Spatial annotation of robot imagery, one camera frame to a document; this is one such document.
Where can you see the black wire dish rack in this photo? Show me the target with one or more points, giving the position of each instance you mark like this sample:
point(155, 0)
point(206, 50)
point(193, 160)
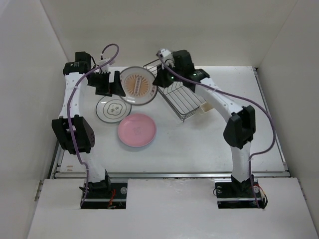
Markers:
point(181, 99)

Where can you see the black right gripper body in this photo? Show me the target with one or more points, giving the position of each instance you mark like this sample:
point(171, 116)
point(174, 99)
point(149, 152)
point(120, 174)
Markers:
point(169, 76)

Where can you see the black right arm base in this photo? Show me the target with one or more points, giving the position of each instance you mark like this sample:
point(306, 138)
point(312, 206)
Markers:
point(232, 194)

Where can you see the pink plastic plate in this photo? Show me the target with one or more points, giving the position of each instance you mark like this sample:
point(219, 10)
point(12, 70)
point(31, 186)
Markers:
point(137, 130)

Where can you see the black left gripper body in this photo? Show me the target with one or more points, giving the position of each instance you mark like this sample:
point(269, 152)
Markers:
point(100, 81)

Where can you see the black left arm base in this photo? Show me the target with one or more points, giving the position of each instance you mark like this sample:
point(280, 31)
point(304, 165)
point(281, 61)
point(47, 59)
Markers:
point(111, 199)

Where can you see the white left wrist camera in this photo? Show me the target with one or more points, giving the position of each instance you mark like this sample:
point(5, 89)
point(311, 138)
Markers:
point(107, 62)

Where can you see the white plate red print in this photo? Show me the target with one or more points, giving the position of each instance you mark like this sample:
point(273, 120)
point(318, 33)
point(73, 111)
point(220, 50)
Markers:
point(137, 83)

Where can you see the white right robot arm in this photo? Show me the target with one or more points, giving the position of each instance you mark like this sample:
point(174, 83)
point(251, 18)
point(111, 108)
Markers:
point(240, 120)

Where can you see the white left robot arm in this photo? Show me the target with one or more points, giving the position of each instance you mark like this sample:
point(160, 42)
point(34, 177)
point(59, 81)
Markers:
point(71, 129)

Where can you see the blue plastic plate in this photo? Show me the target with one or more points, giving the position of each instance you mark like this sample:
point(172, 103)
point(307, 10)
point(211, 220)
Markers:
point(137, 147)

